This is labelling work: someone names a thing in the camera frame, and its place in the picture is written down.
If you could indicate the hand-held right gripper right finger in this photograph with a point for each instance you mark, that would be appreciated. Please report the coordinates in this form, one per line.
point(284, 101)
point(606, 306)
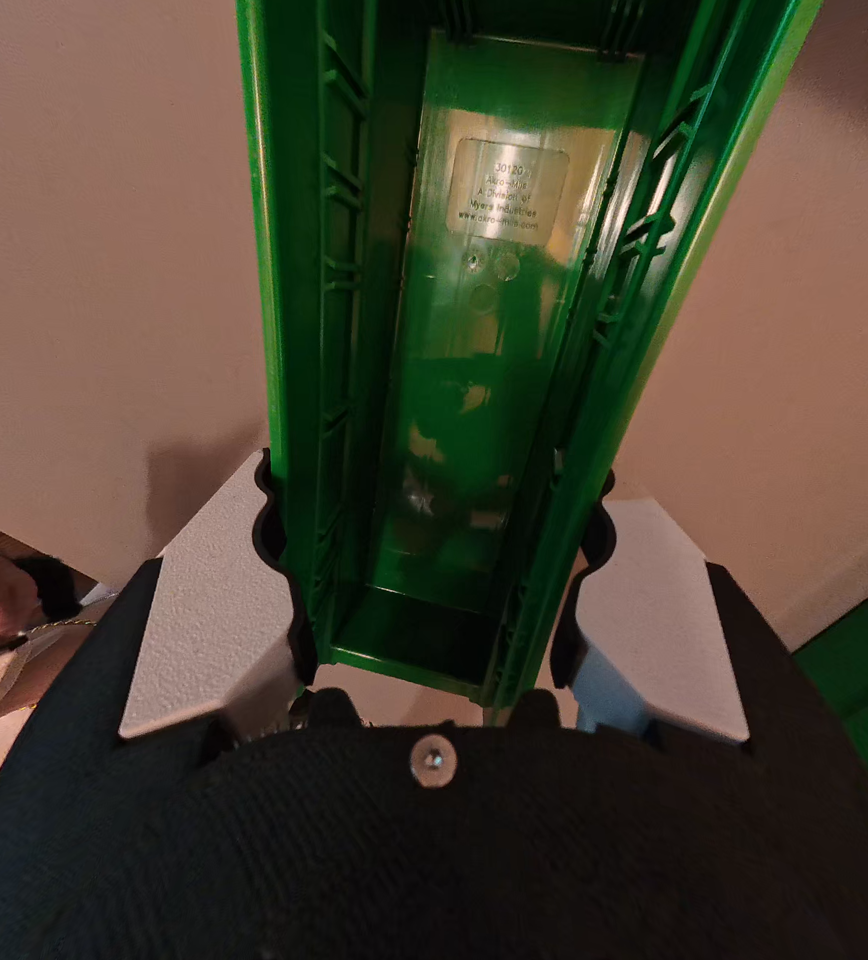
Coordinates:
point(658, 622)

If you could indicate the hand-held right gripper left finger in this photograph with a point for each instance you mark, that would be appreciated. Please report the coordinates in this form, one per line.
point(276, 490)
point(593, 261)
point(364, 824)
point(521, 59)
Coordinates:
point(209, 622)

